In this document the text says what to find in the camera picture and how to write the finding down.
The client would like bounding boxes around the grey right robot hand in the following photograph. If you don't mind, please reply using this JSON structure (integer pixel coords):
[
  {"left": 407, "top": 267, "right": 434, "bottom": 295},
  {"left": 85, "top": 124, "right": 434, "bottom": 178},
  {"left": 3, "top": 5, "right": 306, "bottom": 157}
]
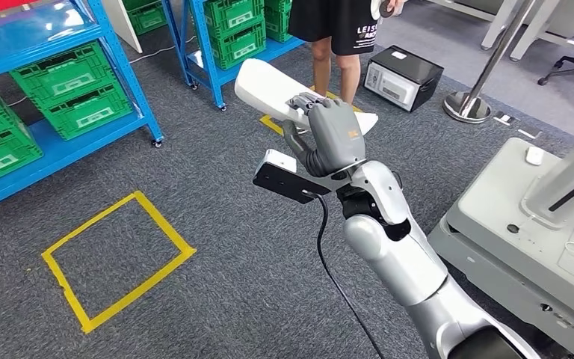
[{"left": 282, "top": 92, "right": 367, "bottom": 178}]

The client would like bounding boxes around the white curved plastic part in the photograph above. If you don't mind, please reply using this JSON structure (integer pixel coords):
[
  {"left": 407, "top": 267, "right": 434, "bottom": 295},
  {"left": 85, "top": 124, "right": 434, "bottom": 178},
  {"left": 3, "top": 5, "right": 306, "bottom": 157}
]
[{"left": 233, "top": 58, "right": 380, "bottom": 135}]

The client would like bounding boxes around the blue metal shelf rack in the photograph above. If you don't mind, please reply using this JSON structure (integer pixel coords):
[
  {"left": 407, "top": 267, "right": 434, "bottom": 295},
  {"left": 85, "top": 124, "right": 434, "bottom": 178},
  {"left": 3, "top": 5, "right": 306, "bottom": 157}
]
[
  {"left": 160, "top": 0, "right": 308, "bottom": 111},
  {"left": 0, "top": 0, "right": 165, "bottom": 218}
]

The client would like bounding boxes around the black white box appliance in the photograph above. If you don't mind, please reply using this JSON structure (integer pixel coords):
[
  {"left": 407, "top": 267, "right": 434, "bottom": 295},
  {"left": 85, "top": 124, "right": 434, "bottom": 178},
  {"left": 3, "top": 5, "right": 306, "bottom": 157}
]
[{"left": 363, "top": 45, "right": 445, "bottom": 113}]

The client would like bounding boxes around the person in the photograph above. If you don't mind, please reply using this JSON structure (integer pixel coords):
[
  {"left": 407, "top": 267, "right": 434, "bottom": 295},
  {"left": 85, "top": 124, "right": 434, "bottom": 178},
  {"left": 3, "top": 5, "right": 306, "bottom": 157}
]
[{"left": 286, "top": 0, "right": 407, "bottom": 106}]

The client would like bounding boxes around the white desk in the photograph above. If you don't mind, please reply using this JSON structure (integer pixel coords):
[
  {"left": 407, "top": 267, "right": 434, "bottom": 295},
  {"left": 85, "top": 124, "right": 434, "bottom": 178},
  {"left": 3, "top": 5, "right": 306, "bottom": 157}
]
[{"left": 428, "top": 0, "right": 574, "bottom": 63}]

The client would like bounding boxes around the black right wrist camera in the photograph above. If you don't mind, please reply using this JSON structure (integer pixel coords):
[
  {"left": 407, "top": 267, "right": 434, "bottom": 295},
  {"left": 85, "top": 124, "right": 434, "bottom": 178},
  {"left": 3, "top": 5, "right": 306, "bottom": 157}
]
[{"left": 252, "top": 148, "right": 340, "bottom": 205}]

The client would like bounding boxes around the black camera cable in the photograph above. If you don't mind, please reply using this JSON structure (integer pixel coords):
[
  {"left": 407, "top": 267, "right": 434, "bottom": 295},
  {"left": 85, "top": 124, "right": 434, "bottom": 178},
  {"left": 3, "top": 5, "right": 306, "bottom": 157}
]
[{"left": 303, "top": 190, "right": 386, "bottom": 359}]

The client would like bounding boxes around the chrome stanchion post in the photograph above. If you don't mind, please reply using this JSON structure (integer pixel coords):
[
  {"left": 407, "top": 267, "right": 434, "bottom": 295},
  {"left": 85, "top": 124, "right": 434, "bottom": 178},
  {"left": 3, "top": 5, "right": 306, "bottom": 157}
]
[{"left": 442, "top": 0, "right": 538, "bottom": 124}]

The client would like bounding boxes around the white floor cable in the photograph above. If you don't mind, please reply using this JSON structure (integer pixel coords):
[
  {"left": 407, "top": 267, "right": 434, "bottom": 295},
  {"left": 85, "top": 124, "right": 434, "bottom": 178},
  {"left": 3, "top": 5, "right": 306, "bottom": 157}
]
[{"left": 128, "top": 34, "right": 197, "bottom": 65}]

